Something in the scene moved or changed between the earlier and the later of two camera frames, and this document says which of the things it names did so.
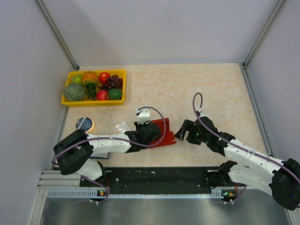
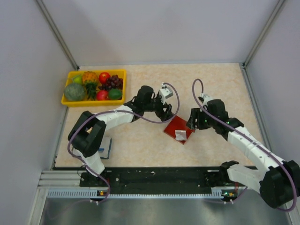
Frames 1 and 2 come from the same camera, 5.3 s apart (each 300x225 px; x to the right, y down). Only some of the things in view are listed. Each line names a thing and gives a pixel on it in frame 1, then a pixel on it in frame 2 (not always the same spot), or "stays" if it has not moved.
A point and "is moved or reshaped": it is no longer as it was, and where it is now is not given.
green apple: [77, 79] stays
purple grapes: [114, 82] stays
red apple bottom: [102, 95] stays
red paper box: [169, 137] is moved or reshaped
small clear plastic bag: [123, 127] is moved or reshaped
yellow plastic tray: [121, 73] stays
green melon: [75, 92] stays
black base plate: [156, 178] stays
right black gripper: [189, 125] -> [196, 113]
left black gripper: [137, 125] -> [167, 114]
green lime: [115, 94] stays
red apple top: [102, 77] stays
